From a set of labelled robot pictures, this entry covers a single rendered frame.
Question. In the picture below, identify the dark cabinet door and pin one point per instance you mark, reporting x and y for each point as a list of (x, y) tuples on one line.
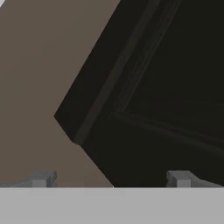
[(163, 87)]

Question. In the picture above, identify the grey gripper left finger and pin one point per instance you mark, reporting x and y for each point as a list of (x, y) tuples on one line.
[(39, 178)]

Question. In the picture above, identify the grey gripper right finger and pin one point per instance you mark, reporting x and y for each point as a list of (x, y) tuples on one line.
[(180, 178)]

